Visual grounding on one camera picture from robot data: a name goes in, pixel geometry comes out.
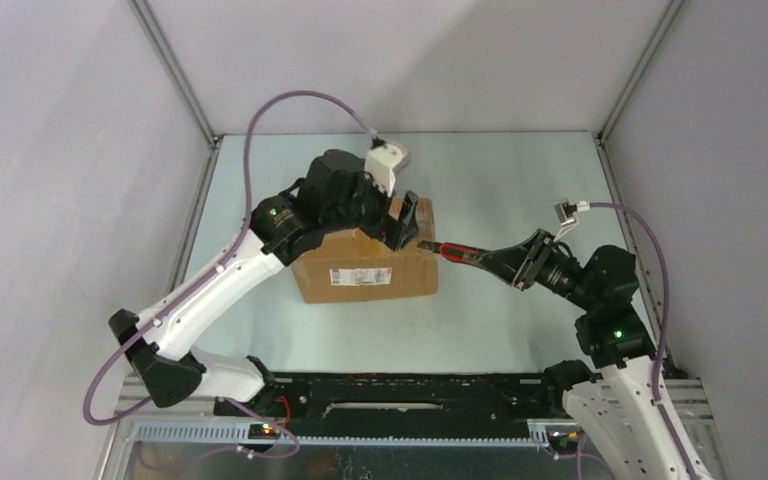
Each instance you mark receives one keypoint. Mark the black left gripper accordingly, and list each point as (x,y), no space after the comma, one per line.
(376,228)

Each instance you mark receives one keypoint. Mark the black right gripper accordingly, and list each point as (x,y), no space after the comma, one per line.
(517,267)

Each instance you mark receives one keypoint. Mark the red black utility knife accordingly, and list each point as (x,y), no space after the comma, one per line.
(462,254)

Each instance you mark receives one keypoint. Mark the brown cardboard express box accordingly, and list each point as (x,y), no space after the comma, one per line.
(351,267)

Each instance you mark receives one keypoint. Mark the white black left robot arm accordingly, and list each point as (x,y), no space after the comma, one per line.
(160,341)

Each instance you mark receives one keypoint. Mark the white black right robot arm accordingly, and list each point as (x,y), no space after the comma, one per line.
(621,402)

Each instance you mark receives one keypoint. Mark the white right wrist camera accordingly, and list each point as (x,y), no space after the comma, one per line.
(567,214)

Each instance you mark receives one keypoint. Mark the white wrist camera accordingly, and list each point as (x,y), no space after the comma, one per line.
(383,161)
(567,214)

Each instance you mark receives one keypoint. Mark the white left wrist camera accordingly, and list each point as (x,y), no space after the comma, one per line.
(383,161)

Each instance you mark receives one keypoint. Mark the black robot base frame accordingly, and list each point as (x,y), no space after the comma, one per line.
(383,409)

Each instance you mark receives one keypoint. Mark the aluminium right corner post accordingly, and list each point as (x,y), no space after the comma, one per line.
(651,48)

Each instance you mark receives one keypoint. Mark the aluminium corner post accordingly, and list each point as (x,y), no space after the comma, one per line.
(164,50)
(651,48)

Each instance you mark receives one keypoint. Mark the aluminium left corner post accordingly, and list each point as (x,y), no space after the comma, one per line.
(164,50)

